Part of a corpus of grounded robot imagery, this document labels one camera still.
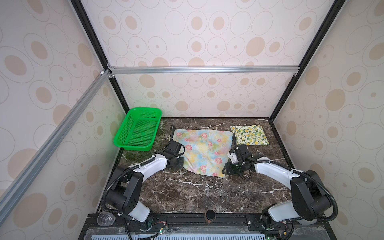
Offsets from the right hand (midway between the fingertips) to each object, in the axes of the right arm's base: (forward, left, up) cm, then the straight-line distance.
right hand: (225, 171), depth 88 cm
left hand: (+6, +25, +2) cm, 26 cm away
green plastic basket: (+36, +61, -2) cm, 71 cm away
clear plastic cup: (-24, +63, -1) cm, 67 cm away
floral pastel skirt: (+16, +11, -2) cm, 19 cm away
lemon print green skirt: (+28, -21, -1) cm, 35 cm away
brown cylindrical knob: (-24, +11, +5) cm, 27 cm away
